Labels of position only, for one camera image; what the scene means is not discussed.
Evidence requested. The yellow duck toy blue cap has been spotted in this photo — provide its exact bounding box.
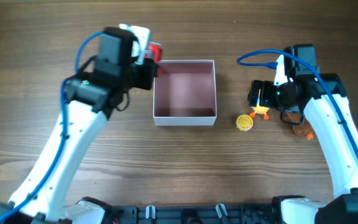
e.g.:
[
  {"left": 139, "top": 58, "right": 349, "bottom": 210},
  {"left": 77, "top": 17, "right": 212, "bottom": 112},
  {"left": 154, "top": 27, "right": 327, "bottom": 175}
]
[{"left": 249, "top": 105, "right": 269, "bottom": 120}]

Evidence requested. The red toy fire truck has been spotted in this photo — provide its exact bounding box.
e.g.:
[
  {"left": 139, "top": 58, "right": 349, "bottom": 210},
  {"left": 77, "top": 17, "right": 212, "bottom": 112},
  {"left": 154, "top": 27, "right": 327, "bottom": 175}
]
[{"left": 148, "top": 42, "right": 163, "bottom": 63}]

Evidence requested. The yellow round waffle toy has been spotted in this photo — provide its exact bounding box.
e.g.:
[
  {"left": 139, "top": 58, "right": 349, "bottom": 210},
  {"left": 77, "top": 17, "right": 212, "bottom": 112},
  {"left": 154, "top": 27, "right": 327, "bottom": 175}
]
[{"left": 236, "top": 114, "right": 254, "bottom": 131}]

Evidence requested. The brown plush toy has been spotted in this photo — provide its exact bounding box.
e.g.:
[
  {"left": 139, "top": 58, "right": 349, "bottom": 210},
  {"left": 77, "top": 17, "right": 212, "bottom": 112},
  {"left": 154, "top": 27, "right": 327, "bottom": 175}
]
[{"left": 284, "top": 113, "right": 314, "bottom": 140}]

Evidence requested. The white cardboard box pink interior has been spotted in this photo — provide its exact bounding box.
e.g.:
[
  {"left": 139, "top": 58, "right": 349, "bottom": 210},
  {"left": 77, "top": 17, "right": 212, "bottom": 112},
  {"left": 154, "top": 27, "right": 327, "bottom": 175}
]
[{"left": 153, "top": 60, "right": 218, "bottom": 126}]

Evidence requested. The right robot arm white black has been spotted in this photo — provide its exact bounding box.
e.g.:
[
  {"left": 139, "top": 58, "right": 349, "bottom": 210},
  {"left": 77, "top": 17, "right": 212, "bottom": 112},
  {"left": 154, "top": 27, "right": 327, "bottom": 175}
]
[{"left": 237, "top": 44, "right": 358, "bottom": 223}]

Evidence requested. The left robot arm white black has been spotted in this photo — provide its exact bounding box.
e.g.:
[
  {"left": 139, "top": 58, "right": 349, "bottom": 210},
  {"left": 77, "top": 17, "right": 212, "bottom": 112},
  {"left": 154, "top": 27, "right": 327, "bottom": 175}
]
[{"left": 0, "top": 24, "right": 159, "bottom": 223}]

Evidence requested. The right blue cable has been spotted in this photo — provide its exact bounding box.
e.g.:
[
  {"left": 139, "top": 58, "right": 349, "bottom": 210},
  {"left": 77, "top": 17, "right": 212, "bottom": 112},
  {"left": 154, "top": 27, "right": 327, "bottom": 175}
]
[{"left": 236, "top": 49, "right": 358, "bottom": 206}]

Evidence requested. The blue cable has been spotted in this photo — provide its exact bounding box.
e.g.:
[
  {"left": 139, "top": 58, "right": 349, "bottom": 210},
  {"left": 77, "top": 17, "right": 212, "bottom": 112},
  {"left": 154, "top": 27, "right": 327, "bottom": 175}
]
[
  {"left": 236, "top": 49, "right": 358, "bottom": 206},
  {"left": 0, "top": 30, "right": 105, "bottom": 224}
]

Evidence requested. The left blue cable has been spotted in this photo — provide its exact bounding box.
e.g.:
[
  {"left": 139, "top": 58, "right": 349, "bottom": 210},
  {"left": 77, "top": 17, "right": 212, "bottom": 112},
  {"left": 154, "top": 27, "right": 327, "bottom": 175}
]
[{"left": 0, "top": 30, "right": 105, "bottom": 224}]

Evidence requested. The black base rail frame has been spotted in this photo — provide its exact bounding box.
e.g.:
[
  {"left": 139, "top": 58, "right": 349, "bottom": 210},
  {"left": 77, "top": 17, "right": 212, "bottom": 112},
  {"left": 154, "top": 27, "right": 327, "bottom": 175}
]
[{"left": 104, "top": 203, "right": 278, "bottom": 224}]

